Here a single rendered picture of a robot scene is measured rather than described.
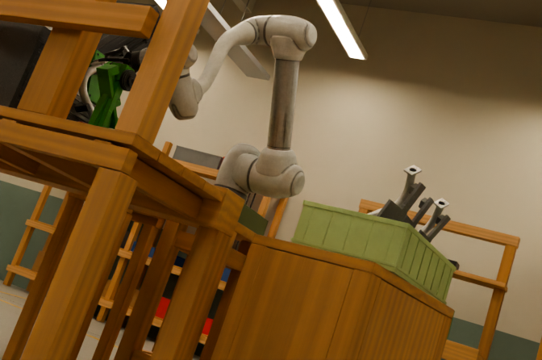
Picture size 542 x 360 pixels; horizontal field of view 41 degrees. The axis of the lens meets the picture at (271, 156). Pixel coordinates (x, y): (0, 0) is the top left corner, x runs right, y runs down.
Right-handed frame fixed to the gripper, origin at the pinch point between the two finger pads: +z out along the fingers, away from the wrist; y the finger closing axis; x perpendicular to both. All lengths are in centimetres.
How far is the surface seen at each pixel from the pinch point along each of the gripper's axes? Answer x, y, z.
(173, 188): 34, -38, -40
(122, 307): 15, -100, 18
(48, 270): 21, -77, 44
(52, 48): 32.9, 16.1, -8.8
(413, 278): 11, -89, -109
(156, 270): 8, -86, 0
